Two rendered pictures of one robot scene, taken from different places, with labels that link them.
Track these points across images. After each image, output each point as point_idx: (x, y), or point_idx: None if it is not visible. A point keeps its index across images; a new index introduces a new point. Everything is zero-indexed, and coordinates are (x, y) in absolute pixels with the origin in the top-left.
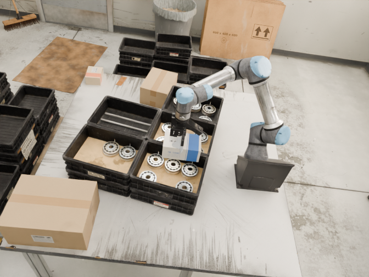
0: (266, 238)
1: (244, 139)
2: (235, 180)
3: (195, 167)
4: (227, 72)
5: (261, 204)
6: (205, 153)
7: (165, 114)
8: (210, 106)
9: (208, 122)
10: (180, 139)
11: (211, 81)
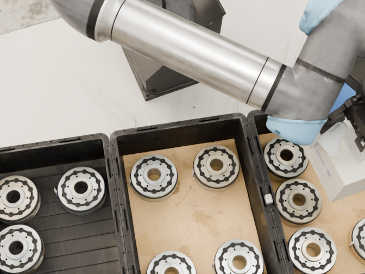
0: (298, 1)
1: (42, 101)
2: (194, 84)
3: (270, 147)
4: (134, 0)
5: (226, 23)
6: (196, 149)
7: None
8: (5, 194)
9: (116, 155)
10: (349, 130)
11: (215, 36)
